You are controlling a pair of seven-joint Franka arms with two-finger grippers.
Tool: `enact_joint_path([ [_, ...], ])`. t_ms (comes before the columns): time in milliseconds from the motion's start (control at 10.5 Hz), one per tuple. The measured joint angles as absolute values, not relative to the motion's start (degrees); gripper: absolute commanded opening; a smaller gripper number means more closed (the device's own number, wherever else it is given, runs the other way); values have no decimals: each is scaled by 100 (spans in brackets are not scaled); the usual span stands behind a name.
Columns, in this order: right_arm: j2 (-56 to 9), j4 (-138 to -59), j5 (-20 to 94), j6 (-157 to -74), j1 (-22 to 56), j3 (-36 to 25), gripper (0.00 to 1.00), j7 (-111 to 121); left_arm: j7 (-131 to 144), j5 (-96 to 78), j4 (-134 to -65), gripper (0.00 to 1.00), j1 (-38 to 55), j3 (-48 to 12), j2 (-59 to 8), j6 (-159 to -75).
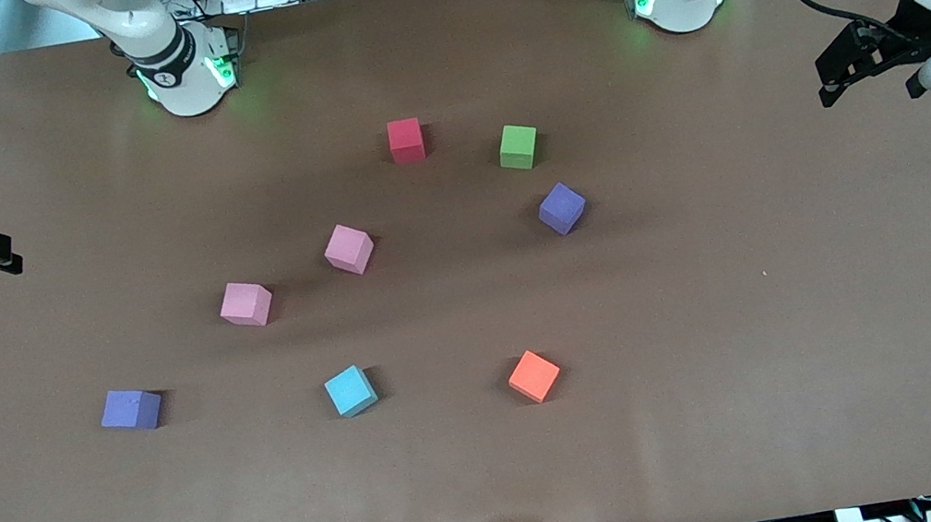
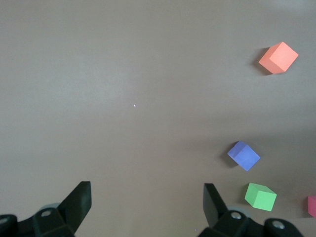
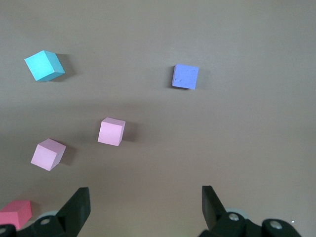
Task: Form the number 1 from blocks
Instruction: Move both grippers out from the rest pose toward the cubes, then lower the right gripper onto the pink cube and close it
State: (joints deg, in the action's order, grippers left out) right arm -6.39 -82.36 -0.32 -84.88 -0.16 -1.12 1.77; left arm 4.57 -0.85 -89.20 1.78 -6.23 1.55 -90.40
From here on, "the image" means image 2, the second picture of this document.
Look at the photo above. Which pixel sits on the orange foam cube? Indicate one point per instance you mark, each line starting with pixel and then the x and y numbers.
pixel 279 59

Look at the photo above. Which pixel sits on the crimson red foam cube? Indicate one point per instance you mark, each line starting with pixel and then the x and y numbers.
pixel 312 206

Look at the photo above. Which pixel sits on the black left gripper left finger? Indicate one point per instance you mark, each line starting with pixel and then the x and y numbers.
pixel 79 197

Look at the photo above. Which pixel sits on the purple foam cube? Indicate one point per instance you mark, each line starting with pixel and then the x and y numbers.
pixel 244 156

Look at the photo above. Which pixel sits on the green foam cube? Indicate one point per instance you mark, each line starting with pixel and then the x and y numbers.
pixel 259 197

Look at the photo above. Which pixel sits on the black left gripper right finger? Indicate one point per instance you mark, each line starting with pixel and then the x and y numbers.
pixel 212 205

